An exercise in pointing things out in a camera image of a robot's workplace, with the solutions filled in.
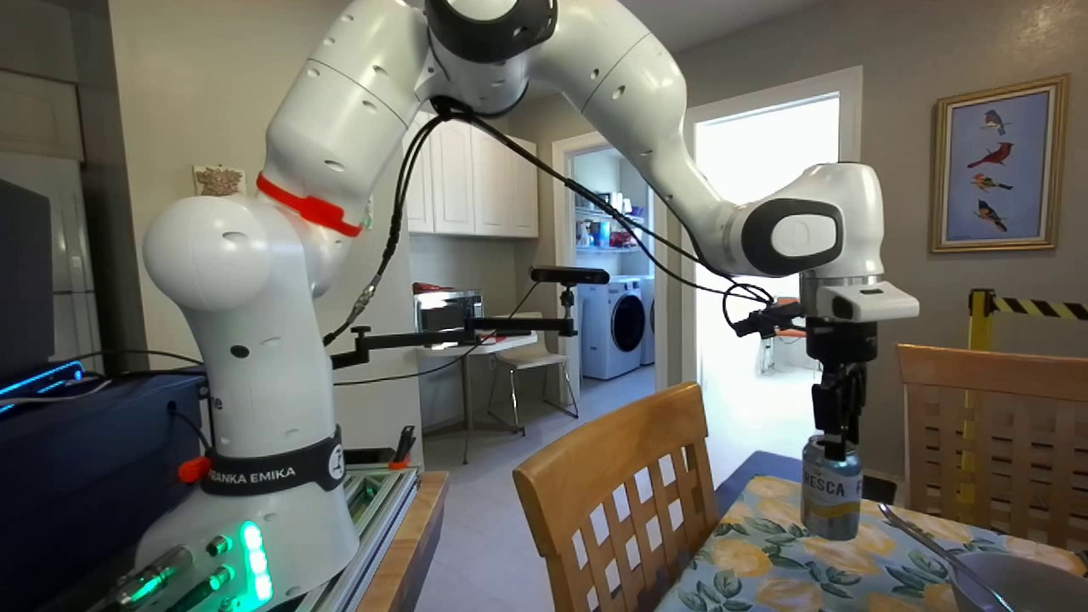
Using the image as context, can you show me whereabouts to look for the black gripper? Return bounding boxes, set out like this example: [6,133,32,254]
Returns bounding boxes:
[805,319,878,457]

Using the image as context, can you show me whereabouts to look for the silver blue drink can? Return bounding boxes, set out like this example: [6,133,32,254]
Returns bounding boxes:
[803,434,864,542]

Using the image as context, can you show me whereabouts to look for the robot base control panel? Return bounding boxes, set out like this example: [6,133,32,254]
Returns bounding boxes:
[90,468,420,612]

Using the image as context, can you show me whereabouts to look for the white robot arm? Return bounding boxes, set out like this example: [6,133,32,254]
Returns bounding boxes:
[135,0,917,612]

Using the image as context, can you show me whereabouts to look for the far wooden lattice chair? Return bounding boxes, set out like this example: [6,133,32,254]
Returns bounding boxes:
[898,343,1088,555]

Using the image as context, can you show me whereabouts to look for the wooden lattice chair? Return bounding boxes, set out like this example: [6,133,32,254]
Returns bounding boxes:
[898,343,1088,555]
[513,385,720,612]

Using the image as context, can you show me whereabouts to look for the lemon print tablecloth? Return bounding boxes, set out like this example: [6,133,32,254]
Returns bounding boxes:
[655,477,1084,612]

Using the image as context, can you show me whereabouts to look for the grey laptop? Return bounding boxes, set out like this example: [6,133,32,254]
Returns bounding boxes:
[882,505,1088,612]

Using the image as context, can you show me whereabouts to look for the near wooden lattice chair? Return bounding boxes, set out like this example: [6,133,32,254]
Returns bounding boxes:
[513,385,720,612]

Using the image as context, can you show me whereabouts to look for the white washing machine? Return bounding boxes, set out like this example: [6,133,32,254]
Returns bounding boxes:
[583,276,654,380]

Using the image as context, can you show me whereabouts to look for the framed bird picture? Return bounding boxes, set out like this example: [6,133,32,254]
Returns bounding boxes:
[927,74,1070,254]

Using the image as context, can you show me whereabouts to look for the small white side table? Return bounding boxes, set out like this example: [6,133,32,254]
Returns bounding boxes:
[420,334,583,457]

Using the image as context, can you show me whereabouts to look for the dark blue box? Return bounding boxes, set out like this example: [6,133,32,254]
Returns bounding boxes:
[0,375,205,612]

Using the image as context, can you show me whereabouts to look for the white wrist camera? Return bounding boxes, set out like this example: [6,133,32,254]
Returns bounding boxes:
[817,283,921,322]

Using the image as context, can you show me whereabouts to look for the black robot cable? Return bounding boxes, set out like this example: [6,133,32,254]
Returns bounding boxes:
[320,92,808,346]

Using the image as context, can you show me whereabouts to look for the yellow black barrier post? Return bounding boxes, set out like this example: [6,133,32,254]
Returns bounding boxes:
[966,289,1088,349]

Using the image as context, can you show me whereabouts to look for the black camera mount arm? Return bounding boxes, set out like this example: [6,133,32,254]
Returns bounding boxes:
[329,267,610,369]

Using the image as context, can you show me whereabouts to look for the white wall cabinets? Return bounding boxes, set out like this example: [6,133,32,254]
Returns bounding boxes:
[405,124,538,239]

